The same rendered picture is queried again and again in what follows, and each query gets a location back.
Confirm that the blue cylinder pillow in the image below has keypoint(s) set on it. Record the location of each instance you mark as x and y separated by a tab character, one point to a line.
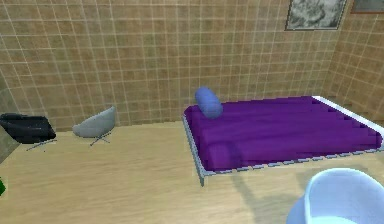
209	102

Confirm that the black shell chair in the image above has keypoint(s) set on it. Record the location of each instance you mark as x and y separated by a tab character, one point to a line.
28	128

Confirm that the green plant leaf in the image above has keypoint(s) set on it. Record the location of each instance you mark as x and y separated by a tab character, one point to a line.
1	186

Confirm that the purple bed with white frame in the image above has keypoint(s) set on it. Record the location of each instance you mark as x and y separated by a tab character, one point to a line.
283	133

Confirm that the pale blue armchair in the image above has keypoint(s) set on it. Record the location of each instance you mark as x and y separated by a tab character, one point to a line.
336	200

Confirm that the grey shell chair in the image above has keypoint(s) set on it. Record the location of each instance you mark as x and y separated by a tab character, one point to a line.
96	125

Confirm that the grey framed picture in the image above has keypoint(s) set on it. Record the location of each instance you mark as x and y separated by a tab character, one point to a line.
315	13

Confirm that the brown framed picture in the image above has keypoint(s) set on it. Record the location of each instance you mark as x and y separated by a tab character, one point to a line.
368	5

